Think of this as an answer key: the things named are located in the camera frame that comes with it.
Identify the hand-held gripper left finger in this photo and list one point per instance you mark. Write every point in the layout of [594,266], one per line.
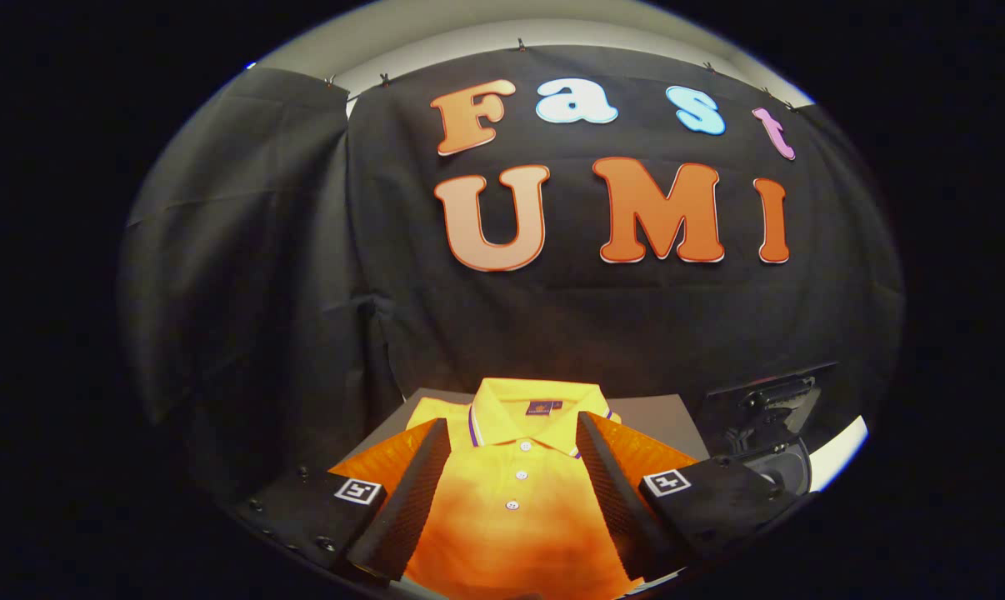
[411,500]

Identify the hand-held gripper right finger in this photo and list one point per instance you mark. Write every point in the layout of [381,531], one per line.
[619,500]

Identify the orange polo shirt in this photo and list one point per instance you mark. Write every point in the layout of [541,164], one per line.
[519,517]

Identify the dark glass washing machine lid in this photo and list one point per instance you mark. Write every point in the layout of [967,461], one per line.
[773,400]

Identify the grey flat board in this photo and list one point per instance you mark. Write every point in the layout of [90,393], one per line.
[661,421]

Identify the black backdrop cloth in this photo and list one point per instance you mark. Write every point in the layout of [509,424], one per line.
[302,250]

